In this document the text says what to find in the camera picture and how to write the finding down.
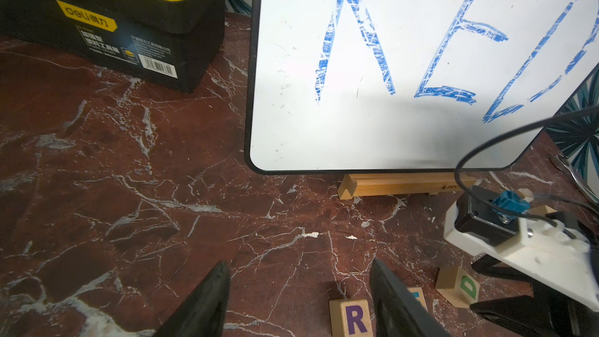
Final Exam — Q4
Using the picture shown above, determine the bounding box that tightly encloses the whiteboard with RED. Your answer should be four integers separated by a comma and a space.
245, 0, 598, 174

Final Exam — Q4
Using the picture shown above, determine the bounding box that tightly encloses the yellow black toolbox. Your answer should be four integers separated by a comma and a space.
1, 0, 225, 93

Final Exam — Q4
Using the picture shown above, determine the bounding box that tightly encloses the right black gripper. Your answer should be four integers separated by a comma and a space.
470, 212, 598, 336

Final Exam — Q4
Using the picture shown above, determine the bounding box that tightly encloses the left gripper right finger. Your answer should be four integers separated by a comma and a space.
370, 258, 450, 337

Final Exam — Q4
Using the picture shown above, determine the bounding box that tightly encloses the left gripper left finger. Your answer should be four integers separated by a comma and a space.
153, 261, 231, 337

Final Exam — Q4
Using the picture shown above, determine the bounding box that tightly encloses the wooden block letter D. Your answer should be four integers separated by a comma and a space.
435, 266, 480, 309

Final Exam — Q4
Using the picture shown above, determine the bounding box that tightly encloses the wooden block letter R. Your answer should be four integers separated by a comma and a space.
329, 299, 374, 337

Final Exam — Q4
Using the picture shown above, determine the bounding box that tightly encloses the wooden block letter E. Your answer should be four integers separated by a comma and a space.
407, 287, 428, 310

